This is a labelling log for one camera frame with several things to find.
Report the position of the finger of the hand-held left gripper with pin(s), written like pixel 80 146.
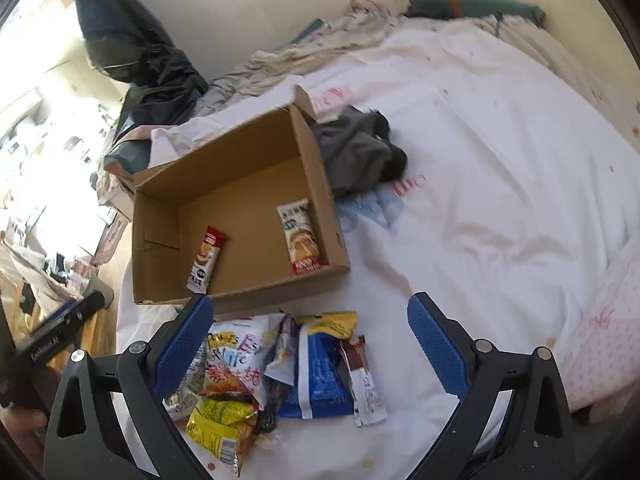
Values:
pixel 70 312

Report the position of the beige snack packet red bottom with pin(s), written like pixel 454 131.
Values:
pixel 300 237

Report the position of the brown cardboard box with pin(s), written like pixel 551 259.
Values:
pixel 240 195

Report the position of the beige crumpled quilt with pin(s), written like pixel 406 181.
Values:
pixel 350 35

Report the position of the grey and black cloth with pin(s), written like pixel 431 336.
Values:
pixel 360 150

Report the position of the dark sachet with white label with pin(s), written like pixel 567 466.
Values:
pixel 281 355

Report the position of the brown and white snack bar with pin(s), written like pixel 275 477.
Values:
pixel 365 380

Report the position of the red and white snack bar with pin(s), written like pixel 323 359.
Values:
pixel 205 260

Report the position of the yellow green snack packet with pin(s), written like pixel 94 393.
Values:
pixel 220 420

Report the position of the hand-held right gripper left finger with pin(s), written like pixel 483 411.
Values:
pixel 185 340

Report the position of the black plastic bag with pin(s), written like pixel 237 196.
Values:
pixel 145 70

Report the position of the blue snack packet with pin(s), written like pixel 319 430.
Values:
pixel 320 375

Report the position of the person's left forearm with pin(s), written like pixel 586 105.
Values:
pixel 22 425

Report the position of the pink dotted blanket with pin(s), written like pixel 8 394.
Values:
pixel 610 350

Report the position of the teal cushion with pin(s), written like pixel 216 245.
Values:
pixel 475 6

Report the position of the white and orange chips bag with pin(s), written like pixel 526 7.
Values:
pixel 235 360

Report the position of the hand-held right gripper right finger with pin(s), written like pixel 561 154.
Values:
pixel 435 345

